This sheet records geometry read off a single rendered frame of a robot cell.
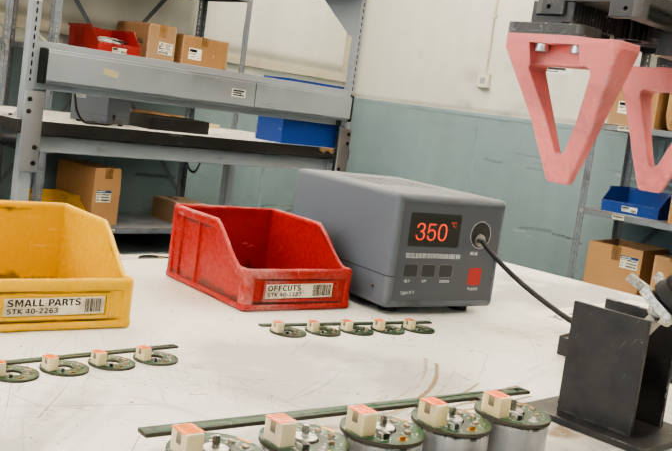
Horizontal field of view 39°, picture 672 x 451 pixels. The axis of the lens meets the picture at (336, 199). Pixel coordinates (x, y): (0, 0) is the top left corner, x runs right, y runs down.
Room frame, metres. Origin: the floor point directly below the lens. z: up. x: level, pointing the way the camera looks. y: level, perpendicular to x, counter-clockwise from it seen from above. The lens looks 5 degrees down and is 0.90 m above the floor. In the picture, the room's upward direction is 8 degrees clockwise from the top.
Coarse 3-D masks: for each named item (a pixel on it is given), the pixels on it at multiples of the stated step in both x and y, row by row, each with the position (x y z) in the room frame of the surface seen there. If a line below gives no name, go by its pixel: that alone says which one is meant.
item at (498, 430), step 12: (516, 408) 0.30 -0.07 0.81; (492, 432) 0.29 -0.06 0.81; (504, 432) 0.29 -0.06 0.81; (516, 432) 0.29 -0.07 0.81; (528, 432) 0.29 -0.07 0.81; (540, 432) 0.29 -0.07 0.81; (492, 444) 0.29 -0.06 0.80; (504, 444) 0.29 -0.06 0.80; (516, 444) 0.29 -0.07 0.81; (528, 444) 0.29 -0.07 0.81; (540, 444) 0.29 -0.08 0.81
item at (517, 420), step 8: (480, 400) 0.31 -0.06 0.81; (480, 408) 0.30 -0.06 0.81; (520, 408) 0.30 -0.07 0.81; (528, 408) 0.31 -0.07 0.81; (536, 408) 0.31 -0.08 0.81; (488, 416) 0.29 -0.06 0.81; (512, 416) 0.29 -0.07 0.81; (520, 416) 0.29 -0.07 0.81; (528, 416) 0.30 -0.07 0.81; (536, 416) 0.30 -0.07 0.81; (544, 416) 0.30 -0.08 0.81; (504, 424) 0.29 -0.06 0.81; (512, 424) 0.29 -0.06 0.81; (520, 424) 0.29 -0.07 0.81; (528, 424) 0.29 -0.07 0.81; (536, 424) 0.29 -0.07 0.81; (544, 424) 0.29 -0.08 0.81
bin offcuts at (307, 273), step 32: (192, 224) 0.72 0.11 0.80; (224, 224) 0.78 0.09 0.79; (256, 224) 0.80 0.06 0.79; (288, 224) 0.79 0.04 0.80; (320, 224) 0.75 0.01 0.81; (192, 256) 0.72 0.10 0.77; (224, 256) 0.68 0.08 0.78; (256, 256) 0.80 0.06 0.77; (288, 256) 0.78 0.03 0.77; (320, 256) 0.75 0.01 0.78; (224, 288) 0.68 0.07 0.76; (256, 288) 0.66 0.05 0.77; (288, 288) 0.68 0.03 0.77; (320, 288) 0.70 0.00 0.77
